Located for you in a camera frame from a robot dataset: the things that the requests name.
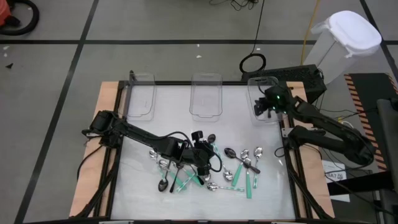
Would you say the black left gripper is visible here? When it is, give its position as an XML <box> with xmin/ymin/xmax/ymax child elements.
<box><xmin>182</xmin><ymin>139</ymin><xmax>218</xmax><ymax>177</ymax></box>

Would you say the black metal spoon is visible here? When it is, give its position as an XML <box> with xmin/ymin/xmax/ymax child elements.
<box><xmin>223</xmin><ymin>147</ymin><xmax>261</xmax><ymax>175</ymax></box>
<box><xmin>157</xmin><ymin>166</ymin><xmax>171</xmax><ymax>193</ymax></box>
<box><xmin>169</xmin><ymin>161</ymin><xmax>184</xmax><ymax>194</ymax></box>

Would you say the clear plastic bin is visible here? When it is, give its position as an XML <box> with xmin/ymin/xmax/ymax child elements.
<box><xmin>247</xmin><ymin>76</ymin><xmax>284</xmax><ymax>127</ymax></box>
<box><xmin>189</xmin><ymin>72</ymin><xmax>224</xmax><ymax>123</ymax></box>
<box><xmin>126</xmin><ymin>72</ymin><xmax>157</xmax><ymax>122</ymax></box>

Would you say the black perforated computer case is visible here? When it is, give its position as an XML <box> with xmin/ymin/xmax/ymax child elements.
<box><xmin>241</xmin><ymin>64</ymin><xmax>328</xmax><ymax>105</ymax></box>

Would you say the white paper label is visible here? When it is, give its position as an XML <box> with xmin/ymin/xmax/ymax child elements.
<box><xmin>322</xmin><ymin>159</ymin><xmax>351</xmax><ymax>203</ymax></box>

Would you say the black hazard striped platform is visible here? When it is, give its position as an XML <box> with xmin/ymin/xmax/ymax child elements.
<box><xmin>343</xmin><ymin>72</ymin><xmax>398</xmax><ymax>171</ymax></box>

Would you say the white lidded trash bin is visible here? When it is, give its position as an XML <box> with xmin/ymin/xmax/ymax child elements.
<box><xmin>303</xmin><ymin>10</ymin><xmax>383</xmax><ymax>85</ymax></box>

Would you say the black floor beam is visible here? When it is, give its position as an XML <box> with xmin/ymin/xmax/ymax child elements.
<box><xmin>326</xmin><ymin>179</ymin><xmax>395</xmax><ymax>197</ymax></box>

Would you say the orange vacuum cleaner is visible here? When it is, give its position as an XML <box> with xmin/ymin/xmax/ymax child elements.
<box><xmin>0</xmin><ymin>0</ymin><xmax>13</xmax><ymax>27</ymax></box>

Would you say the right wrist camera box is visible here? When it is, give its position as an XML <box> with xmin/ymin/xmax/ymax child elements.
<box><xmin>253</xmin><ymin>98</ymin><xmax>264</xmax><ymax>116</ymax></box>

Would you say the black coiled cable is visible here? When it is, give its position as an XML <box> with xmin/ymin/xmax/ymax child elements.
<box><xmin>238</xmin><ymin>0</ymin><xmax>267</xmax><ymax>74</ymax></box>

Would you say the black aluminium table frame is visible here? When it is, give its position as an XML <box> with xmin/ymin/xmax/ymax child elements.
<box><xmin>74</xmin><ymin>80</ymin><xmax>335</xmax><ymax>224</ymax></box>

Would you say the yellow cable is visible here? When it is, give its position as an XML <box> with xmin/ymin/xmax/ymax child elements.
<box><xmin>300</xmin><ymin>0</ymin><xmax>321</xmax><ymax>65</ymax></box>

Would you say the black cable bundle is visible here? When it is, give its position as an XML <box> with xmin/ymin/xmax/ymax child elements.
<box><xmin>208</xmin><ymin>0</ymin><xmax>259</xmax><ymax>11</ymax></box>

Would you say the black vacuum hose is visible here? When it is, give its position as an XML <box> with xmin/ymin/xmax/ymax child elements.
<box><xmin>0</xmin><ymin>0</ymin><xmax>40</xmax><ymax>36</ymax></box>

